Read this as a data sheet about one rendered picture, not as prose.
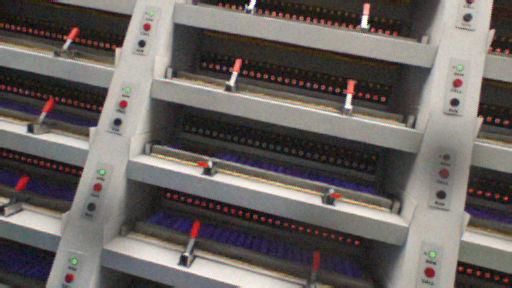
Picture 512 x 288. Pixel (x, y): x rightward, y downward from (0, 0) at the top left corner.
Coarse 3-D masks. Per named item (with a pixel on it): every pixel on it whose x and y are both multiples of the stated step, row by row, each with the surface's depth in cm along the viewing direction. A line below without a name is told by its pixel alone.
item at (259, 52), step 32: (288, 0) 86; (320, 0) 85; (352, 0) 84; (288, 64) 83; (320, 64) 82; (352, 64) 81; (480, 96) 77; (256, 128) 81; (288, 128) 80; (384, 160) 76; (160, 192) 80
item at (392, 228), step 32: (128, 160) 62; (160, 160) 65; (288, 160) 76; (192, 192) 61; (224, 192) 60; (256, 192) 58; (288, 192) 60; (384, 192) 71; (320, 224) 58; (352, 224) 57; (384, 224) 55
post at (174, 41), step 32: (160, 0) 67; (128, 32) 66; (160, 32) 66; (192, 32) 80; (128, 64) 65; (192, 64) 84; (128, 128) 63; (160, 128) 73; (96, 160) 62; (128, 192) 65; (96, 224) 60; (64, 256) 59; (96, 256) 59
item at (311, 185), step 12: (156, 156) 65; (168, 156) 66; (180, 156) 66; (192, 156) 65; (204, 156) 66; (216, 168) 65; (228, 168) 64; (240, 168) 64; (252, 168) 64; (264, 180) 62; (276, 180) 63; (288, 180) 63; (300, 180) 62; (312, 180) 63; (312, 192) 60; (324, 192) 62; (336, 192) 61; (348, 192) 61; (360, 192) 62; (360, 204) 59; (372, 204) 61; (384, 204) 60
